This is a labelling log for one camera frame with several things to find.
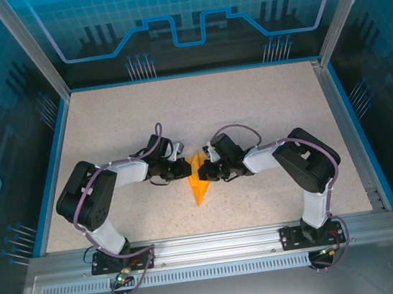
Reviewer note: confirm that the orange paper sheet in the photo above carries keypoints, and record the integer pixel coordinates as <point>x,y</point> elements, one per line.
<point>199,193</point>

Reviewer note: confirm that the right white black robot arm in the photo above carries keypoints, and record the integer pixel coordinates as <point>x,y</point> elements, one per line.
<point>260,160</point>

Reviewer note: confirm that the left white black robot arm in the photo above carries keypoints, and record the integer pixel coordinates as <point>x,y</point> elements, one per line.
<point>127,174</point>

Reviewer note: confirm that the blue table edge strip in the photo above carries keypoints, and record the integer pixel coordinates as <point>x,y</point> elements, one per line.
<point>359,132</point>
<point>53,173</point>

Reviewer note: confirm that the long aluminium base rail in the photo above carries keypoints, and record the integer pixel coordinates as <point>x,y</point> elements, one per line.
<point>216,246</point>

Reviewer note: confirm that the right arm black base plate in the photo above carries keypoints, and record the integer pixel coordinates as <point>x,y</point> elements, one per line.
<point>290,239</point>

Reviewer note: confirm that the aluminium side rail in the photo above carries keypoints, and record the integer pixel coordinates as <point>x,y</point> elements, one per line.
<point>332,100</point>

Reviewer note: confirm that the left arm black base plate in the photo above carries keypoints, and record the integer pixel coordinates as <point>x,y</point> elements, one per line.
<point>100,269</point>

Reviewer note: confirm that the aluminium frame post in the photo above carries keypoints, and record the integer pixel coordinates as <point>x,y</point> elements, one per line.
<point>343,8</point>
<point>34,48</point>

